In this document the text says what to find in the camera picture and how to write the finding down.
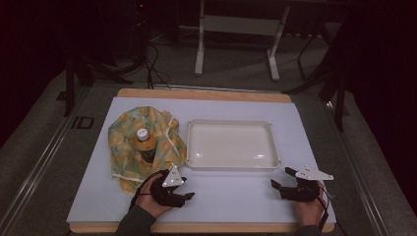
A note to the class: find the white plastic tray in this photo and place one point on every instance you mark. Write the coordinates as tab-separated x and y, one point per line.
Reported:
231	146

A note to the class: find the white table mat board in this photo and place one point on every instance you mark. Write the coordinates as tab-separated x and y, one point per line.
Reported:
203	94

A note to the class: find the black metal stand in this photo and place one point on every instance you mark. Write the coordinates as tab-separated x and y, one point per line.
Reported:
69	85
339	98

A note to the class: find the white table mat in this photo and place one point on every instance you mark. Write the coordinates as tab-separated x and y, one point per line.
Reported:
229	196

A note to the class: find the orange drink bottle white cap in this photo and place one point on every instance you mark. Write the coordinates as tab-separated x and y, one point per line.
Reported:
146	147

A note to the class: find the white metal stand frame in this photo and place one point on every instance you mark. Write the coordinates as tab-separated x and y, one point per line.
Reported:
241	24

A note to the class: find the person's right hand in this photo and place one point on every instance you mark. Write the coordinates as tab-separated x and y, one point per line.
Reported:
309	211

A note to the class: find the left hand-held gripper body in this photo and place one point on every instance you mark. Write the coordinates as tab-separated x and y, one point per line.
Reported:
165	195

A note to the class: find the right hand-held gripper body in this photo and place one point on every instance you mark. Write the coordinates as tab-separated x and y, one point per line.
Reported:
305	193

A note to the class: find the yellow green patterned cloth bag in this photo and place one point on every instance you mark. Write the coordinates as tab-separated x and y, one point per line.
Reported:
123	137

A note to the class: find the person's left hand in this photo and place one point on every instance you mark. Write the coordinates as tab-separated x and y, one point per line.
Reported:
147	201

